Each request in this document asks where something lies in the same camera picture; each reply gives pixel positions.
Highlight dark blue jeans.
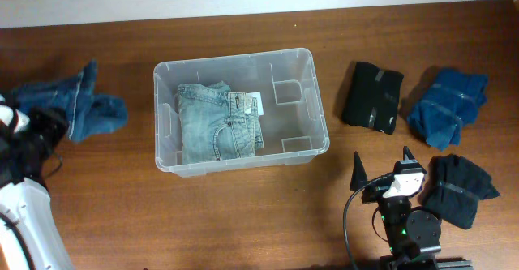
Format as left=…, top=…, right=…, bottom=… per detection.
left=11, top=60, right=128, bottom=143

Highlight light blue jeans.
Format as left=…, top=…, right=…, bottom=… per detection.
left=177, top=81, right=264, bottom=164

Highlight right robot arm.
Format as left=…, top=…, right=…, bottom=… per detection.
left=342, top=147, right=441, bottom=270

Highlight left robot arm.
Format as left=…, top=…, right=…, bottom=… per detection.
left=1, top=106, right=74, bottom=270

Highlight dark grey folded taped shirt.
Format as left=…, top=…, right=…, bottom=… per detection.
left=421, top=154, right=500, bottom=229

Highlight black folded taped shirt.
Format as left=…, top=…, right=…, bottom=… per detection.
left=341, top=62, right=404, bottom=135

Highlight blue folded taped shirt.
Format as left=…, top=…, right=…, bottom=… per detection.
left=407, top=68, right=489, bottom=151

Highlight clear plastic storage bin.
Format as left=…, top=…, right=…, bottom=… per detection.
left=153, top=48, right=330, bottom=178

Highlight right black camera cable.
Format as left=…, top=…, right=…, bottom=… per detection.
left=342, top=174, right=395, bottom=270

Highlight black camera cable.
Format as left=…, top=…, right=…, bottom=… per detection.
left=342, top=174, right=395, bottom=270
left=0, top=148, right=64, bottom=270

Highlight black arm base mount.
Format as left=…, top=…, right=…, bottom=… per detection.
left=377, top=256, right=474, bottom=270

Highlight left black camera cable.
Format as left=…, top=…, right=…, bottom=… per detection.
left=0, top=148, right=64, bottom=270

